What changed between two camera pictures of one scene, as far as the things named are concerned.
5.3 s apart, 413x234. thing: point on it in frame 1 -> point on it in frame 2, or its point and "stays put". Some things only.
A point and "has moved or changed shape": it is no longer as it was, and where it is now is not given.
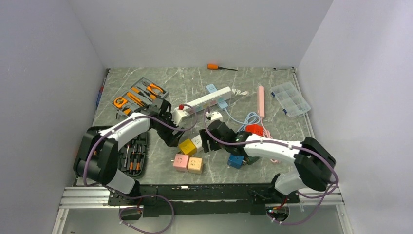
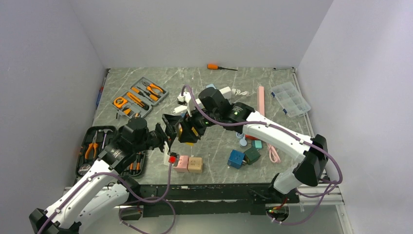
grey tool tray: [144, 93] stays put
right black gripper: [205, 137] -> [188, 134]
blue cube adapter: [235, 161] stays put
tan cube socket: [195, 165] stays put
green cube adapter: [252, 160] stays put
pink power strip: [260, 102] stays put
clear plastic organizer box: [290, 99] stays put
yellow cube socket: [188, 147] has moved or changed shape
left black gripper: [170, 139] -> [171, 122]
